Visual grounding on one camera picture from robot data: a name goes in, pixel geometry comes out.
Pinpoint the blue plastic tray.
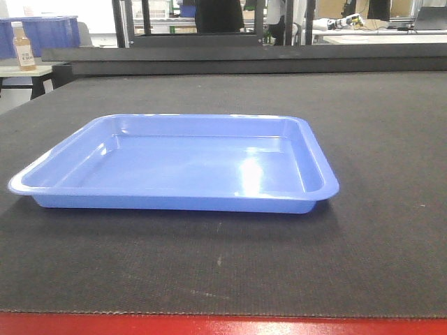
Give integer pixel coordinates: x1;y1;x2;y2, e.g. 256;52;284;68
8;114;339;214

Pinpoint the person in black clothes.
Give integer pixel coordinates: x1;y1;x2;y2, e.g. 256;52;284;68
195;0;244;34

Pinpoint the black fabric table mat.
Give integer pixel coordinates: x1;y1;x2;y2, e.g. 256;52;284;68
1;72;446;318

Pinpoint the blue storage crate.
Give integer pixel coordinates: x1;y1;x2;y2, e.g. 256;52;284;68
1;15;80;59

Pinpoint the amber liquid bottle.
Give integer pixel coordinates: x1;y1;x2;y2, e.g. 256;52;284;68
11;21;36;71

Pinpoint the white side table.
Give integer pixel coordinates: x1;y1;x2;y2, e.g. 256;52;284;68
0;57;66;101

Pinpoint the laptop on far table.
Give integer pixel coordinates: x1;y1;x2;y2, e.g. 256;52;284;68
413;6;447;31

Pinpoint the black metal frame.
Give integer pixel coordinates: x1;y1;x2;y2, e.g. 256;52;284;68
41;0;447;77

